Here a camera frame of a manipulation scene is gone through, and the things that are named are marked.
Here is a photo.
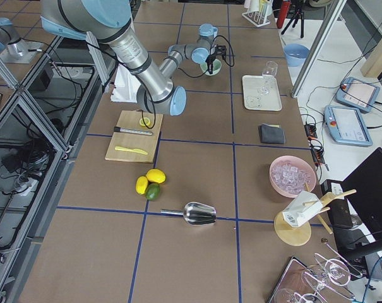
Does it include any blue teach pendant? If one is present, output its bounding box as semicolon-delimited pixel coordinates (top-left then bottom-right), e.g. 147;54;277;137
336;77;380;113
324;105;373;147

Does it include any steel knife handle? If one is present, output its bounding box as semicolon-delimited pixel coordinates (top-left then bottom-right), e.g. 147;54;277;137
114;126;153;136

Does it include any clear wine glass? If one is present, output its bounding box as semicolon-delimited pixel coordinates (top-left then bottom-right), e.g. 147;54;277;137
258;61;278;95

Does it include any green lime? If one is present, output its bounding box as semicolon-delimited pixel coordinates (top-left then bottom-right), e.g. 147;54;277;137
145;183;160;201

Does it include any wooden cutting board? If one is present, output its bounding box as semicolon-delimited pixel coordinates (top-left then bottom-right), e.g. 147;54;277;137
105;110;163;163

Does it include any white wire cup rack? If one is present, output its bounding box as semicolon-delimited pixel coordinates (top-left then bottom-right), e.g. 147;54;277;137
242;0;273;27

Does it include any lemon half slice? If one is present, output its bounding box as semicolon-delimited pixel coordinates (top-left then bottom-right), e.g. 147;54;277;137
139;117;151;128

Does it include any aluminium frame post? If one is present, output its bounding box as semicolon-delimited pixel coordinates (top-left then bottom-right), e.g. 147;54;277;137
291;0;347;98

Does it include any green bowl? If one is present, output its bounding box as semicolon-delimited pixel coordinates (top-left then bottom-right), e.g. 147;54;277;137
200;59;222;76

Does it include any cream bear tray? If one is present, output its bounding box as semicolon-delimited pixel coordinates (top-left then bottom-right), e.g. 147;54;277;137
242;75;282;112

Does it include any grey folded cloth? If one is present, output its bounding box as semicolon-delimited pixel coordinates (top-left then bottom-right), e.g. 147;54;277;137
258;124;285;144

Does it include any whole yellow lemon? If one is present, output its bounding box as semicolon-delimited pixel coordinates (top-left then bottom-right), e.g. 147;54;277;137
146;169;166;184

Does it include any yellow plastic knife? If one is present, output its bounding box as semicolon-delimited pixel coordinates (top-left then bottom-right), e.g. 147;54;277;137
114;146;148;155

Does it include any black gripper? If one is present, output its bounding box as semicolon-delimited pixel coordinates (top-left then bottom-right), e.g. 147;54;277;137
205;45;227;74

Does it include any pink bowl with ice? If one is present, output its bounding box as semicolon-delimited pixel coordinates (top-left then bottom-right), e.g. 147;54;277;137
269;155;317;198

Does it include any blue bowl with fork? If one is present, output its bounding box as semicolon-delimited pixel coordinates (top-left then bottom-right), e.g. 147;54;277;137
284;44;309;67

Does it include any wooden plank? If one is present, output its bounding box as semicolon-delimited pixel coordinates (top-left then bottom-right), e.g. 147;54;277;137
361;39;382;78

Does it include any black tripod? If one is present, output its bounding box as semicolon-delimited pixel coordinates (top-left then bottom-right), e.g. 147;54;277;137
281;0;304;39

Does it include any wooden stand round base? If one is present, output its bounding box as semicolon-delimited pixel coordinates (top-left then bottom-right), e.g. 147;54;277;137
274;189;357;246

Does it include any black power strip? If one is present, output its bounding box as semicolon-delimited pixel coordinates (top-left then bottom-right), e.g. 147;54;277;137
304;123;326;167

